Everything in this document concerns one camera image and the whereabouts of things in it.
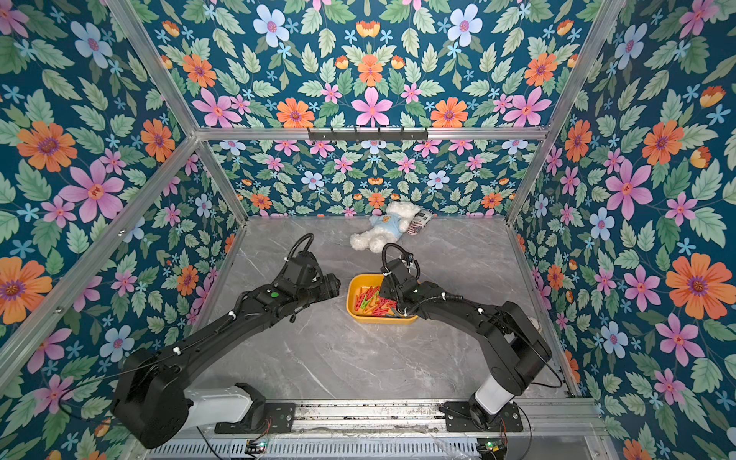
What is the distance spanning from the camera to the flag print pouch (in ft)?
3.72

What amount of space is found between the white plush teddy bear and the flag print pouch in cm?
2

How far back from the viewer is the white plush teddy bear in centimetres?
101
